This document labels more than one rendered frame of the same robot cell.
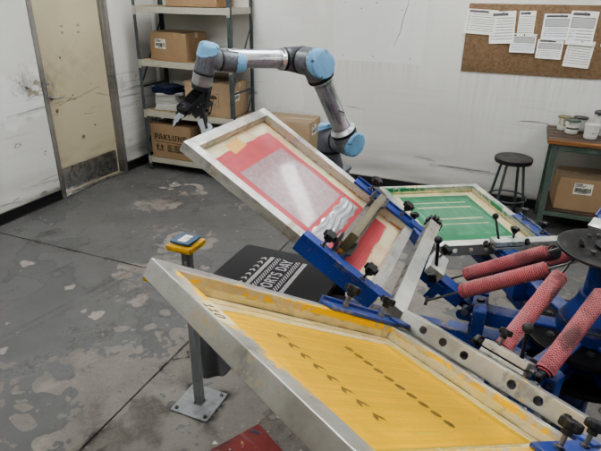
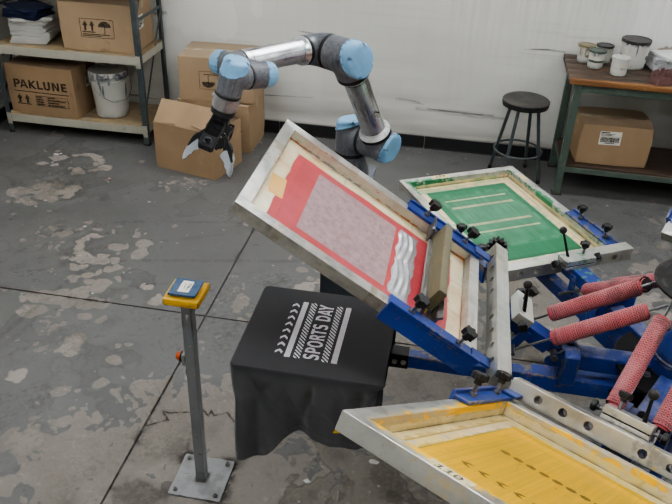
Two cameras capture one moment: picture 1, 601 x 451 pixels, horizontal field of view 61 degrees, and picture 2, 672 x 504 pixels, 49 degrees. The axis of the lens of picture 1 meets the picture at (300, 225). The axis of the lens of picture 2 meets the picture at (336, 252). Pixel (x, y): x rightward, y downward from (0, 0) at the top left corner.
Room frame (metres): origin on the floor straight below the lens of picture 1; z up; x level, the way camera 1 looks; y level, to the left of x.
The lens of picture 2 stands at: (-0.09, 0.50, 2.45)
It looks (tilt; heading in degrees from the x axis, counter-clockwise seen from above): 32 degrees down; 347
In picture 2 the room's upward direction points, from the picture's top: 2 degrees clockwise
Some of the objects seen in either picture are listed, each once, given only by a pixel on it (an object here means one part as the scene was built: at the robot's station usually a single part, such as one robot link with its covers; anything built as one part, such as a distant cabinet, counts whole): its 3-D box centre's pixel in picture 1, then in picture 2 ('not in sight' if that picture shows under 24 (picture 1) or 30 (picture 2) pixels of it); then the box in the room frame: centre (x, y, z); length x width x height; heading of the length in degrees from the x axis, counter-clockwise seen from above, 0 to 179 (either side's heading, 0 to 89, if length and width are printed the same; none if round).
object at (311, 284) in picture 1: (275, 277); (320, 332); (1.81, 0.10, 0.95); 0.48 x 0.44 x 0.01; 68
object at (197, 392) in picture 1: (193, 327); (194, 392); (2.11, 0.52, 0.48); 0.22 x 0.22 x 0.96; 68
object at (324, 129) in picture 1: (330, 135); (352, 133); (2.45, -0.14, 1.37); 0.13 x 0.12 x 0.14; 37
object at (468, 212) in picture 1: (469, 210); (522, 215); (2.28, -0.81, 1.05); 1.08 x 0.61 x 0.23; 8
